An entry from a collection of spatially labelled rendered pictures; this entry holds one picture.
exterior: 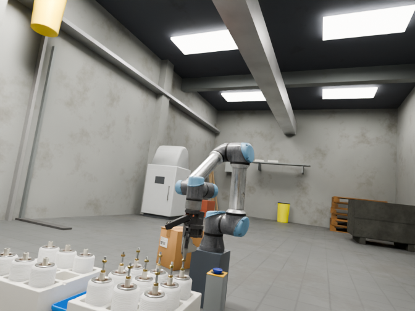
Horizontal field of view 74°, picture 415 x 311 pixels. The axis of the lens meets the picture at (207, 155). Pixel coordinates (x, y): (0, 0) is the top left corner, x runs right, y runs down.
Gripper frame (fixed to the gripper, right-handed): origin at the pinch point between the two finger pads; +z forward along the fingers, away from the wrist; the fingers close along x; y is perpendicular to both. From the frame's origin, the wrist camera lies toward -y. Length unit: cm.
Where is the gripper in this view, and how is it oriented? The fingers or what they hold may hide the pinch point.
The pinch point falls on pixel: (183, 255)
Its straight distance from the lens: 131.1
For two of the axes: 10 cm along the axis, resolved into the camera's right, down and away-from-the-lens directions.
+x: -2.2, 1.0, 9.7
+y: 9.7, 1.4, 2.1
